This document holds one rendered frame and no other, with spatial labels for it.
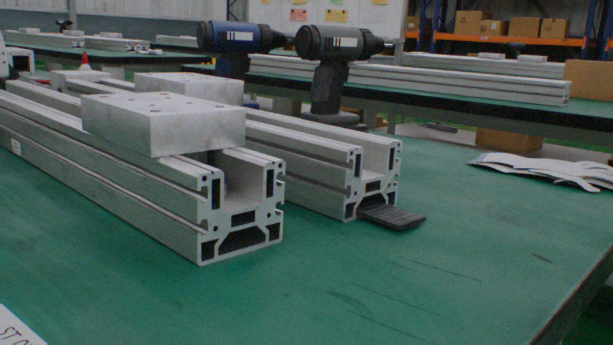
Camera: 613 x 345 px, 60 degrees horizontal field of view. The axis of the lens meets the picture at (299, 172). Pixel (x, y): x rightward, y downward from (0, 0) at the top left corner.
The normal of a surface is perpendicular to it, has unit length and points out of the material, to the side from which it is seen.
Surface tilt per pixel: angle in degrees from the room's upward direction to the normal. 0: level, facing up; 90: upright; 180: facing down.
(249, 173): 90
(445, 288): 0
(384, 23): 90
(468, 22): 91
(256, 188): 90
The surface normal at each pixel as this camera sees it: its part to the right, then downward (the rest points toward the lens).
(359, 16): -0.65, 0.16
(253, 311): 0.05, -0.97
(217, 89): 0.69, 0.22
